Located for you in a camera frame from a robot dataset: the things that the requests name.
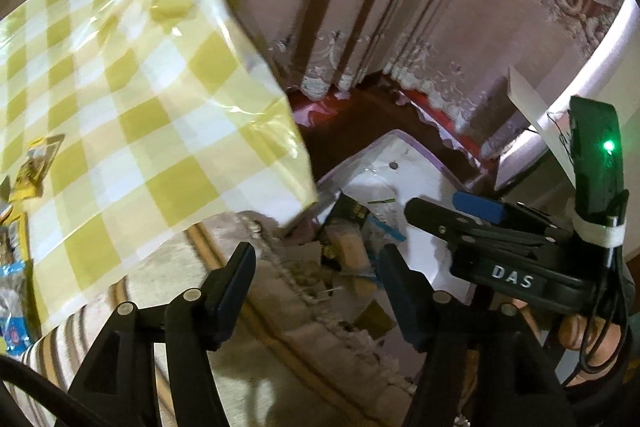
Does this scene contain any yellow snack packet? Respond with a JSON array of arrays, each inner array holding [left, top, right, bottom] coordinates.
[[9, 134, 67, 202]]

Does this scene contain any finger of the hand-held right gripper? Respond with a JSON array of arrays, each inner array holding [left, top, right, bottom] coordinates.
[[451, 191, 573, 241], [404, 197, 556, 258]]

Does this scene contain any yellow white checked tablecloth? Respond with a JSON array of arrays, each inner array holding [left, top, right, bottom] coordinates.
[[0, 0, 318, 338]]

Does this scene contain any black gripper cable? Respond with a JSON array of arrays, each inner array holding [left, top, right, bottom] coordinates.
[[565, 189, 632, 388]]

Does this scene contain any white storage box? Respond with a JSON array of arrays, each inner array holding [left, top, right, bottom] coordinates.
[[314, 128, 501, 333]]

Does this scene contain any white table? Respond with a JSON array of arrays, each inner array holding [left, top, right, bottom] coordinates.
[[477, 0, 640, 178]]

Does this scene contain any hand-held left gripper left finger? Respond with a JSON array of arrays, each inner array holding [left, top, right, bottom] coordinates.
[[67, 242, 257, 427]]

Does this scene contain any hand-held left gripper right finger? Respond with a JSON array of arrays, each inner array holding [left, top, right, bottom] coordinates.
[[377, 244, 576, 427]]

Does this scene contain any person's right hand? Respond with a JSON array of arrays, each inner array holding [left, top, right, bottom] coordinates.
[[560, 312, 624, 386]]

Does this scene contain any clear biscuit packet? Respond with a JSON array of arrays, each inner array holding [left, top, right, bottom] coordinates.
[[345, 274, 378, 298], [322, 227, 376, 280]]

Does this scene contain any white paper card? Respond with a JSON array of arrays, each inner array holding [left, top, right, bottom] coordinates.
[[506, 66, 576, 188]]

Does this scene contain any thin black wire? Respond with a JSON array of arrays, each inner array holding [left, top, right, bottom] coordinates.
[[547, 109, 575, 150]]

